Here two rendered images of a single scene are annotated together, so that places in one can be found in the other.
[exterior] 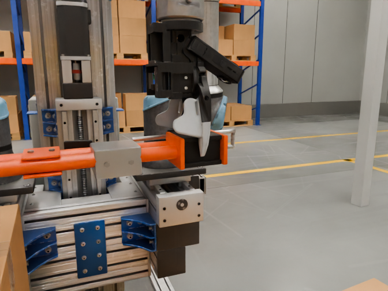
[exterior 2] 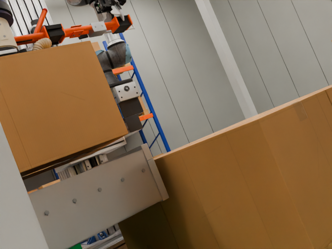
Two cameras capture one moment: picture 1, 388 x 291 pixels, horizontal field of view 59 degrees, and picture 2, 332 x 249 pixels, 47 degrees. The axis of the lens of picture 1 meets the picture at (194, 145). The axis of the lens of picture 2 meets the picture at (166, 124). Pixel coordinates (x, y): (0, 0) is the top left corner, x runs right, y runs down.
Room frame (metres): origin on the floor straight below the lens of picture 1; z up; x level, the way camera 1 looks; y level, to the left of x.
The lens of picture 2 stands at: (-1.19, 0.37, 0.56)
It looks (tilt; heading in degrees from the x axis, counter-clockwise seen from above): 3 degrees up; 347
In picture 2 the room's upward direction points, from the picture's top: 22 degrees counter-clockwise
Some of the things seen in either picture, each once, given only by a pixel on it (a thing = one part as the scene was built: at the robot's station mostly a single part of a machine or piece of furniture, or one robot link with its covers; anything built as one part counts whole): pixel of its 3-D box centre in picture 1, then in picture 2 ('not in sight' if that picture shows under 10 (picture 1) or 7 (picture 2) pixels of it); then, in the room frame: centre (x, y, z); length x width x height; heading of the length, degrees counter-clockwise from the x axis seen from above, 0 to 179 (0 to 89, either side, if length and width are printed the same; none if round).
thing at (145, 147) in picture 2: not in sight; (103, 170); (0.46, 0.33, 0.58); 0.70 x 0.03 x 0.06; 27
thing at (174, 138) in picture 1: (196, 148); (120, 23); (0.57, 0.00, 1.21); 0.08 x 0.07 x 0.05; 112
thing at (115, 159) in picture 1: (115, 158); (96, 29); (0.52, 0.12, 1.20); 0.07 x 0.07 x 0.04; 22
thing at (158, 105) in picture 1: (163, 112); (100, 62); (1.10, 0.10, 1.20); 0.13 x 0.12 x 0.14; 84
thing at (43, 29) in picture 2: not in sight; (52, 35); (0.44, 0.32, 1.20); 0.10 x 0.08 x 0.06; 22
